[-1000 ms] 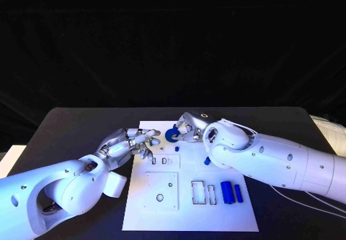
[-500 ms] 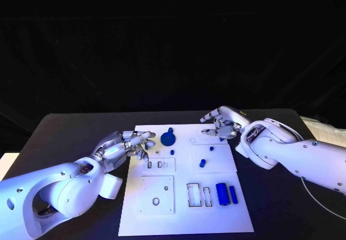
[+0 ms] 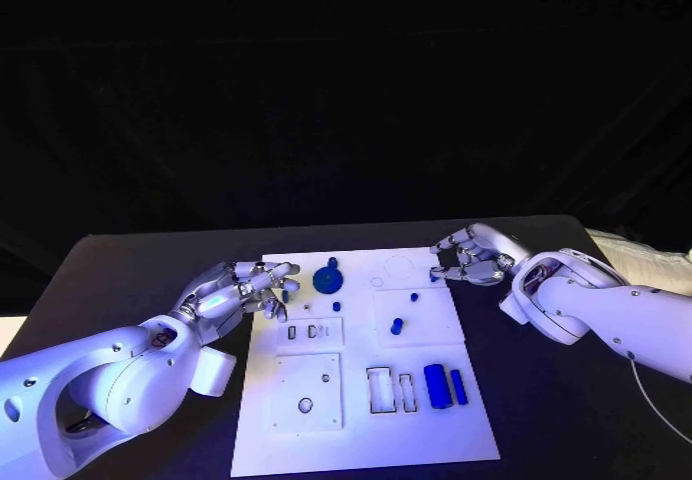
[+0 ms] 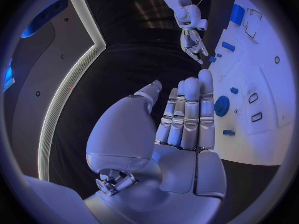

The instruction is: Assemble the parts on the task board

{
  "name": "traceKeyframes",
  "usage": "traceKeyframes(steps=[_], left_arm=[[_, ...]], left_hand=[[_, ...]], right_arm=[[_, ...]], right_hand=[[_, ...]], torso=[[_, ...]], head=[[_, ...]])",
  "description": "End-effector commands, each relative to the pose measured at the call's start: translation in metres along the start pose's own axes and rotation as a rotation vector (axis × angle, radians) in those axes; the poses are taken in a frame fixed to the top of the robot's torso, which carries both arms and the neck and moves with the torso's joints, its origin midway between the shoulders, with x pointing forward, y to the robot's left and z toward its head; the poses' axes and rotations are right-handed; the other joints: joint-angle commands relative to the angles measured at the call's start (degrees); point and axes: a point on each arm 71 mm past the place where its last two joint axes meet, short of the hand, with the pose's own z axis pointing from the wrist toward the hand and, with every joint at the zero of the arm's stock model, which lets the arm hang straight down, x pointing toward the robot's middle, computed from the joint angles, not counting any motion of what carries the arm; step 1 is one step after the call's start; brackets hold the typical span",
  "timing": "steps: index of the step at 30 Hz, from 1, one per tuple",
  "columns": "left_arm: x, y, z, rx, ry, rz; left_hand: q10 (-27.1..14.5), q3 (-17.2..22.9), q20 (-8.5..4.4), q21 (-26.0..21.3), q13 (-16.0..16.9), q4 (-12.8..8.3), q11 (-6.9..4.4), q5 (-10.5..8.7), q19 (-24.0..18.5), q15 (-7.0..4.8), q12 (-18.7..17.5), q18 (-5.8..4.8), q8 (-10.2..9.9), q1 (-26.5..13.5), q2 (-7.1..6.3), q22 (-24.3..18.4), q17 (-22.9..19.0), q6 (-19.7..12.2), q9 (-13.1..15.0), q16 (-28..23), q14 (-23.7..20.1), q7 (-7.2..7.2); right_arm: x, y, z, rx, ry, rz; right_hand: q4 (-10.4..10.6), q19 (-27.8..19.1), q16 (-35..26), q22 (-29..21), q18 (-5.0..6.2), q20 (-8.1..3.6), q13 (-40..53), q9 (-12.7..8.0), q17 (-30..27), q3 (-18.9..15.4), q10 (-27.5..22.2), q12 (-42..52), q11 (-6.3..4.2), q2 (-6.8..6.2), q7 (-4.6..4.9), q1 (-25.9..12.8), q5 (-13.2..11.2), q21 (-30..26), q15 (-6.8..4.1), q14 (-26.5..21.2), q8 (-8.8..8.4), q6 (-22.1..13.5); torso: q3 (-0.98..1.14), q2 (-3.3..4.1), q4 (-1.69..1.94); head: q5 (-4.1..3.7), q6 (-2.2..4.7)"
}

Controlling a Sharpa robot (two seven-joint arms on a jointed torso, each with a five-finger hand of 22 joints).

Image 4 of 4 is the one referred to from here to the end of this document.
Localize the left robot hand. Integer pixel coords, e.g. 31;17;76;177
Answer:
83;69;228;224

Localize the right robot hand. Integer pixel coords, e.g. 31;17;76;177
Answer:
180;27;210;65

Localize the white task board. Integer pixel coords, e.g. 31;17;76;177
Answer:
200;0;296;167

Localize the blue long cylinder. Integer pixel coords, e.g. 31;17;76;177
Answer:
221;41;236;52

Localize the blue block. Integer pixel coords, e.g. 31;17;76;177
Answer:
229;3;246;26

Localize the blue gear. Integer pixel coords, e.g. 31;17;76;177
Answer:
213;95;231;117

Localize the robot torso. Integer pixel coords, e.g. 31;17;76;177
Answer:
4;0;107;182

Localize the lit screen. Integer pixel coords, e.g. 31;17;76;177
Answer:
1;57;16;94

